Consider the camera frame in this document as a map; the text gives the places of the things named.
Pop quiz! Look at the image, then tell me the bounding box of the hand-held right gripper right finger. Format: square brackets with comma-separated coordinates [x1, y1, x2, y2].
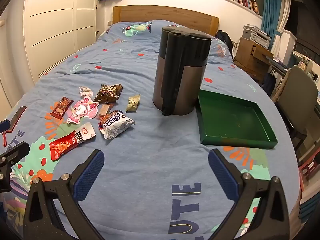
[208, 149, 292, 240]

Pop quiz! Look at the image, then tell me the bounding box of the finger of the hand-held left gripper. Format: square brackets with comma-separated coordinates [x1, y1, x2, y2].
[0, 141, 30, 167]
[0, 106, 27, 133]

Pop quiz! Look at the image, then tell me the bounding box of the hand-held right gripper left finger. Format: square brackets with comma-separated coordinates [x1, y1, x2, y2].
[23, 149, 105, 240]

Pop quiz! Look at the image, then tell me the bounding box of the red white snack packet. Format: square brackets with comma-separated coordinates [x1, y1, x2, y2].
[49, 122, 96, 161]

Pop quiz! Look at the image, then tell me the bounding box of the white blue snack bag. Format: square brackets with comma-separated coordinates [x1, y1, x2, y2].
[99, 110, 136, 140]

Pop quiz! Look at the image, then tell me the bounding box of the green tray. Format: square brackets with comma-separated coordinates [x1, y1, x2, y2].
[196, 89, 278, 149]

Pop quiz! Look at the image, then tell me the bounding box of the brown red snack packet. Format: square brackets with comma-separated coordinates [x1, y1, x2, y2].
[50, 96, 75, 120]

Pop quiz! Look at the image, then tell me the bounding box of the pink cartoon snack packet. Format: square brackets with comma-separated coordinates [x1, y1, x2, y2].
[66, 95, 100, 125]

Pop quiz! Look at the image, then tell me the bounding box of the small caramel candy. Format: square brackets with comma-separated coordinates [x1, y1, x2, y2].
[99, 104, 112, 117]

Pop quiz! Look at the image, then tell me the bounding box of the dark brown snack bag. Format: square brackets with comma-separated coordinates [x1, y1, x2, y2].
[94, 83, 123, 104]

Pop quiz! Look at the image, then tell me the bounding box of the olive green snack packet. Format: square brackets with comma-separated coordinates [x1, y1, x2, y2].
[125, 94, 141, 113]

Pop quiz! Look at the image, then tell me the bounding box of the small clear candy packet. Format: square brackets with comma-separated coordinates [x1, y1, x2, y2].
[79, 86, 94, 97]

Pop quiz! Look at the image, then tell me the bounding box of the printed blue blanket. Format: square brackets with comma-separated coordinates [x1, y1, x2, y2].
[0, 20, 300, 240]

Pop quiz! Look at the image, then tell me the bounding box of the red stool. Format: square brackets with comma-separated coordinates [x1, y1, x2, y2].
[299, 161, 318, 183]

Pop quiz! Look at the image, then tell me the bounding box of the black and grey kettle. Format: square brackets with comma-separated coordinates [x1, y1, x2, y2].
[152, 26, 212, 116]

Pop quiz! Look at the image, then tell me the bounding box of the dark blue bag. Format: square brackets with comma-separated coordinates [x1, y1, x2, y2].
[262, 72, 277, 95]

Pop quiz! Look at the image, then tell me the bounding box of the grey chair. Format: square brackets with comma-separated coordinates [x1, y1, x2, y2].
[275, 66, 319, 153]

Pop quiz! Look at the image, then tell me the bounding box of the white wardrobe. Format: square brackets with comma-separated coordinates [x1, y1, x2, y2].
[22, 0, 105, 85]

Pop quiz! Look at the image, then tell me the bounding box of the wooden cabinet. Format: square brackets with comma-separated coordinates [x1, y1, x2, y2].
[234, 37, 274, 80]

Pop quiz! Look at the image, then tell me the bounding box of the grey desk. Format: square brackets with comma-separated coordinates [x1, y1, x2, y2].
[266, 55, 293, 77]

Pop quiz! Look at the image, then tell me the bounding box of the black backpack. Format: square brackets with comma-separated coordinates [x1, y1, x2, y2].
[215, 30, 234, 60]

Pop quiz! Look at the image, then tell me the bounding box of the white printer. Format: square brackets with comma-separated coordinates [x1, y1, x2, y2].
[242, 24, 272, 48]

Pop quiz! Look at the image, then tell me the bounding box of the white sheer curtain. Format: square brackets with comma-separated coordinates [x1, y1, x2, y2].
[271, 30, 297, 60]

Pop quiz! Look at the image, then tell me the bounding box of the wooden headboard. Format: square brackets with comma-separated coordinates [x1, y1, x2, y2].
[112, 5, 220, 37]

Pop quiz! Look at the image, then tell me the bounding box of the beige rope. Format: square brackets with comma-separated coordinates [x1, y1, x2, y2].
[271, 75, 288, 103]

